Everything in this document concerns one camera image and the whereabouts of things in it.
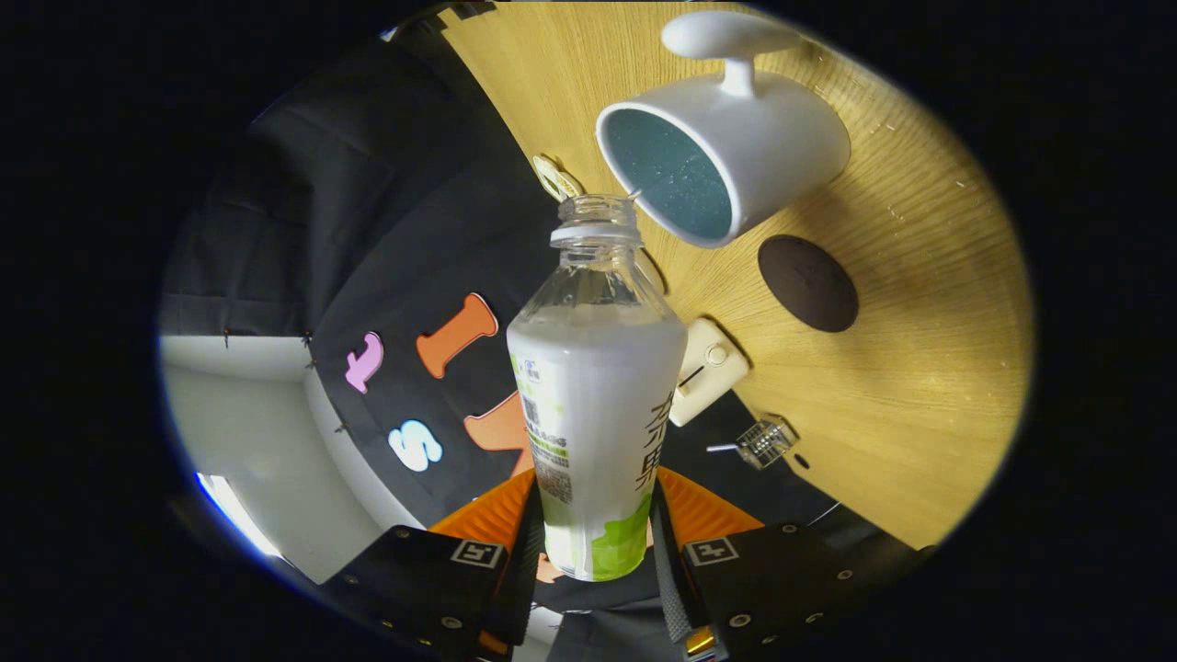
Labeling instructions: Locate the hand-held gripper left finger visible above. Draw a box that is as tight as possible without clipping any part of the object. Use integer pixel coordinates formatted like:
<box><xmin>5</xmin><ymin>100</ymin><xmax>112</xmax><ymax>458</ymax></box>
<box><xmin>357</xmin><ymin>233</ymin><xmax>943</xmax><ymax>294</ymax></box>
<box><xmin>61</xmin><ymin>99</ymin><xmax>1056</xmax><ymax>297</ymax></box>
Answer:
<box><xmin>322</xmin><ymin>471</ymin><xmax>543</xmax><ymax>661</ymax></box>

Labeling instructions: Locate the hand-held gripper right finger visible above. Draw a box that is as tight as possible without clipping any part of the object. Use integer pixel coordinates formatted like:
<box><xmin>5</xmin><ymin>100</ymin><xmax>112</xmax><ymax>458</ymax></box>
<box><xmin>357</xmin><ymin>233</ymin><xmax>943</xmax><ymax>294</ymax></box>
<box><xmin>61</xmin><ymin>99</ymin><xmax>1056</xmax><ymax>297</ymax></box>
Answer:
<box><xmin>648</xmin><ymin>467</ymin><xmax>882</xmax><ymax>661</ymax></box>

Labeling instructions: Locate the white green juice bottle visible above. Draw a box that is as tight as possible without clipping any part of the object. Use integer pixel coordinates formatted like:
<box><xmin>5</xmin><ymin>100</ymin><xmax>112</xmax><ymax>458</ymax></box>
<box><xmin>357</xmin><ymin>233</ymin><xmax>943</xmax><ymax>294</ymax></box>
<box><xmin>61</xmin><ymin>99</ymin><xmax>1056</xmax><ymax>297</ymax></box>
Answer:
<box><xmin>506</xmin><ymin>194</ymin><xmax>689</xmax><ymax>583</ymax></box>

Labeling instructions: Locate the dark brown round coaster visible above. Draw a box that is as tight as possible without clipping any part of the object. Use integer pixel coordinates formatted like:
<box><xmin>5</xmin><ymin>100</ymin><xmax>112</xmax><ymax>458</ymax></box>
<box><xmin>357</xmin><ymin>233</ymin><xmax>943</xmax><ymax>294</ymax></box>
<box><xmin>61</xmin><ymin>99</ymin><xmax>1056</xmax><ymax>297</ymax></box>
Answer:
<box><xmin>758</xmin><ymin>234</ymin><xmax>860</xmax><ymax>334</ymax></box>

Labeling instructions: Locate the white cup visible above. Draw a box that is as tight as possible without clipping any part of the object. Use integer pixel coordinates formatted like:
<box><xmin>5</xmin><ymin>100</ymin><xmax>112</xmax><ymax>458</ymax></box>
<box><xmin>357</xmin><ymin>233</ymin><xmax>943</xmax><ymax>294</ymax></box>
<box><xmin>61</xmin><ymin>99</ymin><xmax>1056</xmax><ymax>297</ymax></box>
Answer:
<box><xmin>595</xmin><ymin>9</ymin><xmax>852</xmax><ymax>250</ymax></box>

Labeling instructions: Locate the white toaster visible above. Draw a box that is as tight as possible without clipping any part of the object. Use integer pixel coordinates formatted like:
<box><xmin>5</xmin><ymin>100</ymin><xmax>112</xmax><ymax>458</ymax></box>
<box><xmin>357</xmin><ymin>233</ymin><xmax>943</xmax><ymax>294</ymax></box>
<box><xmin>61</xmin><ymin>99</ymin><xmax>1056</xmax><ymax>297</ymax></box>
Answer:
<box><xmin>668</xmin><ymin>317</ymin><xmax>751</xmax><ymax>428</ymax></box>

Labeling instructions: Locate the large ceiling light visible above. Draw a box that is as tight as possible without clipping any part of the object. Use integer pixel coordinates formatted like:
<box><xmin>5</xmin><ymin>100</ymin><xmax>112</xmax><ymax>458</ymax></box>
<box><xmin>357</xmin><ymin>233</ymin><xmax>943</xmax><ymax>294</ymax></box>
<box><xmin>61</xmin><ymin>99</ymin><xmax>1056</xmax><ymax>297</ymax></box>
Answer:
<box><xmin>196</xmin><ymin>472</ymin><xmax>281</xmax><ymax>560</ymax></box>

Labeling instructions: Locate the wooden table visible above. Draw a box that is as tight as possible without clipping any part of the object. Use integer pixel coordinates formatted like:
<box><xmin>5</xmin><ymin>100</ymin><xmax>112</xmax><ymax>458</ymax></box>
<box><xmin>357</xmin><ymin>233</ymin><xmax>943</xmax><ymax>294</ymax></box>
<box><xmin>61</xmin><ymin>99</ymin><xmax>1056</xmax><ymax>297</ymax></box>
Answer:
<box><xmin>437</xmin><ymin>0</ymin><xmax>1035</xmax><ymax>551</ymax></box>

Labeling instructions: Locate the white divided dish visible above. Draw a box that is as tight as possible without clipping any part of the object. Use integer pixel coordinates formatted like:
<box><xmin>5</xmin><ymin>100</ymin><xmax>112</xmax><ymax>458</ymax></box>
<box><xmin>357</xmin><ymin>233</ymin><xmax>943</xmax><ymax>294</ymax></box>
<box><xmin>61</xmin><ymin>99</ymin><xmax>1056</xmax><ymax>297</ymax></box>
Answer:
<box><xmin>532</xmin><ymin>154</ymin><xmax>584</xmax><ymax>203</ymax></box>

